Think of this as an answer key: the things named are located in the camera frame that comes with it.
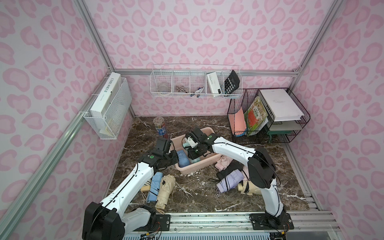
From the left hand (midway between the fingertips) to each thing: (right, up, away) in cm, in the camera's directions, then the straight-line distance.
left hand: (177, 155), depth 82 cm
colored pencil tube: (-12, +16, +9) cm, 22 cm away
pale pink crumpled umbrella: (+26, -5, +6) cm, 27 cm away
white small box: (+21, +43, +9) cm, 49 cm away
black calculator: (+32, +42, +10) cm, 54 cm away
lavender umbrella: (+29, -14, 0) cm, 32 cm away
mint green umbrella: (+5, +6, +2) cm, 8 cm away
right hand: (+6, -1, +7) cm, 9 cm away
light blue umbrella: (+2, -5, +8) cm, 10 cm away
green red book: (+50, +24, +19) cm, 59 cm away
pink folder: (+43, +19, +31) cm, 56 cm away
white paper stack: (+63, +29, +10) cm, 70 cm away
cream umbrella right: (+37, -16, -3) cm, 41 cm away
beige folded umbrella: (-5, -13, -4) cm, 15 cm away
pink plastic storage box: (+16, -3, -2) cm, 17 cm away
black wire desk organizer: (+61, +13, +11) cm, 63 cm away
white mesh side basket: (-32, +16, -9) cm, 37 cm away
